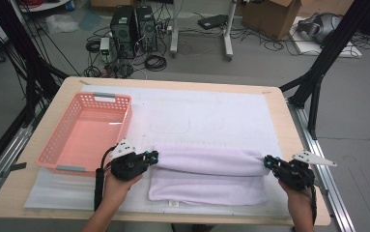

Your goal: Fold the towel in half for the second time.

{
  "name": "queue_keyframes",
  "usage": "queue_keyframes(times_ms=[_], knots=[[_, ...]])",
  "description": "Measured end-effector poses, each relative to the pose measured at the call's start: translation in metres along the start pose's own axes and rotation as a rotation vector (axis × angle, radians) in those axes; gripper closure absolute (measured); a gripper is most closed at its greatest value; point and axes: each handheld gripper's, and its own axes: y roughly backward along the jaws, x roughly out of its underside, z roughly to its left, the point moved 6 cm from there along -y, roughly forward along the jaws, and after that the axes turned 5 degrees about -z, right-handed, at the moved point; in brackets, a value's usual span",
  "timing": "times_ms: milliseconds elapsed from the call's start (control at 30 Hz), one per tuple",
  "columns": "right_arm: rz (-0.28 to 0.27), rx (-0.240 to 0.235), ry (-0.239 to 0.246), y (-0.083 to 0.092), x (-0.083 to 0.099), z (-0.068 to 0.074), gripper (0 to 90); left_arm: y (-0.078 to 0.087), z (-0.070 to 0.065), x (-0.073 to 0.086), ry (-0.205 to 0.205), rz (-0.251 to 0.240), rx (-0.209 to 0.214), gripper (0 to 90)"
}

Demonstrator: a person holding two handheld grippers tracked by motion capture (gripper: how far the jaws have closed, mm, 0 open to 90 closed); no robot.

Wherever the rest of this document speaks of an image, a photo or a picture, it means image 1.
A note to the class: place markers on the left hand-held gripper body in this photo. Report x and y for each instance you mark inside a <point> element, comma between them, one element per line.
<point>128,166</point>

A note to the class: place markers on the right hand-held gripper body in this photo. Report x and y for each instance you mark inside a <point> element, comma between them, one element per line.
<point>297,175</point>

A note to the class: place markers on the pink perforated plastic basket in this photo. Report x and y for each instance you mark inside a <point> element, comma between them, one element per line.
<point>87,141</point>

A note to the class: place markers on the white towel with cat print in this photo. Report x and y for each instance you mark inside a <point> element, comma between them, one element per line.
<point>208,177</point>

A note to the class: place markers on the person's right hand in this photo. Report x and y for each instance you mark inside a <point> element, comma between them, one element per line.
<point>300,201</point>

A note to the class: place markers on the person's left hand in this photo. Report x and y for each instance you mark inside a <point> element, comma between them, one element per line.
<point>118,191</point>

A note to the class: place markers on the white foam mat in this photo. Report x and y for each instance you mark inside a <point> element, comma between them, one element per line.
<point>205,112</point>

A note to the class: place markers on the white power box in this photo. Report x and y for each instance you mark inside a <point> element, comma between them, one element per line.
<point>104,45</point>

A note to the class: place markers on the black computer tower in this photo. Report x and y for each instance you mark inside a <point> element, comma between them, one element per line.
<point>123,32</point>
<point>146,29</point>

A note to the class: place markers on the white metal stand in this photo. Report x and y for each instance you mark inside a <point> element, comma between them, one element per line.
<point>174,29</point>

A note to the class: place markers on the white flat board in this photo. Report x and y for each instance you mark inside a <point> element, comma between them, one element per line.
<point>350,51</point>

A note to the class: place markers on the grey rounded device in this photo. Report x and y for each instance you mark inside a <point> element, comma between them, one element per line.
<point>321,27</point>

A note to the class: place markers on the brown cardboard box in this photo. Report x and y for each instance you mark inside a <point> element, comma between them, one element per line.
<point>269,17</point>

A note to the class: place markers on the black flat device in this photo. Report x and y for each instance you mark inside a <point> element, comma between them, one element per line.
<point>213,21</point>

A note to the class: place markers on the clear plastic bag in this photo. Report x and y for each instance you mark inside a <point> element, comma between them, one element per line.
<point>62,23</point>

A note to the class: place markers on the white round table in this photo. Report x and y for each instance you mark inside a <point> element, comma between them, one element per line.
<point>44,5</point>

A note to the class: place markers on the aluminium rail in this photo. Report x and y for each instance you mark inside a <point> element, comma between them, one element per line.
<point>5,154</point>
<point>321,148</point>

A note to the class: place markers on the black frame strut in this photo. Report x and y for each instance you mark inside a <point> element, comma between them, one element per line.
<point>28,54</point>
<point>321,61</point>

